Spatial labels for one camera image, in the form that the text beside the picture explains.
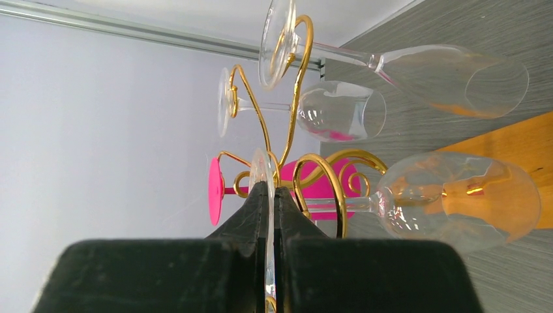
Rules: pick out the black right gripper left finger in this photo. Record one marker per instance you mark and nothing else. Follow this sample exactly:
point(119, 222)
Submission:
point(223, 272)

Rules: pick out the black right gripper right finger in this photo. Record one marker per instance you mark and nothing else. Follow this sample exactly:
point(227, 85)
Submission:
point(317, 273)

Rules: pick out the pink plastic wine glass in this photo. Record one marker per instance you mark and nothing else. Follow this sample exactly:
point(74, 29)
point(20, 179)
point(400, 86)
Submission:
point(320, 189)

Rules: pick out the clear wine glass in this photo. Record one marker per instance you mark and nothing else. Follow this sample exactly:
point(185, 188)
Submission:
point(470, 203)

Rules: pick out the clear back left glass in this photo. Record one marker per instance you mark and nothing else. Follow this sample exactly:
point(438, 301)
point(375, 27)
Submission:
point(331, 111)

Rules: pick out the orange wooden rack base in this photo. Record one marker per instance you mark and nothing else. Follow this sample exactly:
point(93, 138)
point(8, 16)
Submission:
point(528, 144)

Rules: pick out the clear back right glass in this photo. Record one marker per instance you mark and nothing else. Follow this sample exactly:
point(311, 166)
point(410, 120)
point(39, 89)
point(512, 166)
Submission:
point(448, 77)

